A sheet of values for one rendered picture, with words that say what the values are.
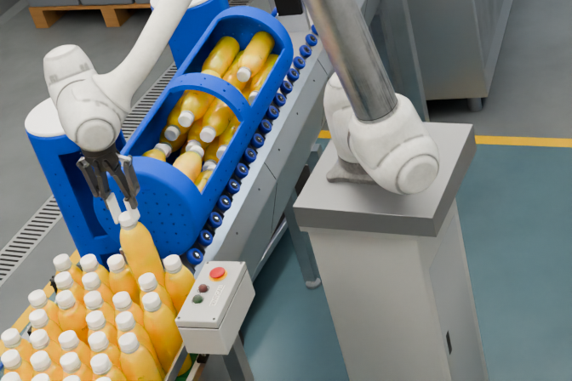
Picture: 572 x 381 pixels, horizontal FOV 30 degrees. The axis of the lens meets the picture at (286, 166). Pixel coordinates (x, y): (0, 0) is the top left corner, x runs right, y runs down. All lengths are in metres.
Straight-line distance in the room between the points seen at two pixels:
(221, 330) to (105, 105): 0.57
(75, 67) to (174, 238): 0.67
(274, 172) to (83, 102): 1.16
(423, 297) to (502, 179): 1.73
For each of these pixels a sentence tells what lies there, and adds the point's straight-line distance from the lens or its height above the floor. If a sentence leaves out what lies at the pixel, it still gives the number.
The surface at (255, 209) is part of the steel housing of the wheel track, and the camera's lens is 3.02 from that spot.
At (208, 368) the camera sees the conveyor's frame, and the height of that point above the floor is 0.88.
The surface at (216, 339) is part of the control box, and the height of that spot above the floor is 1.05.
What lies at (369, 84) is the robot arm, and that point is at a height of 1.44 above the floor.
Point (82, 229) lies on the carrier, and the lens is 3.57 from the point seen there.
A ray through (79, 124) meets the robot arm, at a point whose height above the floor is 1.62.
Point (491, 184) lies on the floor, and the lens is 4.38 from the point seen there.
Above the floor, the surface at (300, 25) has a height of 0.95.
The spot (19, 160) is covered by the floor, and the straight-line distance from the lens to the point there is 5.57.
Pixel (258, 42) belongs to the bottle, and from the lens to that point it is 3.26.
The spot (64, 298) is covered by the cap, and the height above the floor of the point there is 1.12.
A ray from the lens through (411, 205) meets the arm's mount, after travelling 2.54.
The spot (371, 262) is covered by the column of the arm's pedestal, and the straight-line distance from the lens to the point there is 2.71.
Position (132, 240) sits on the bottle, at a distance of 2.46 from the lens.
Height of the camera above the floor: 2.55
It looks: 32 degrees down
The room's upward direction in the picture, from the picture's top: 16 degrees counter-clockwise
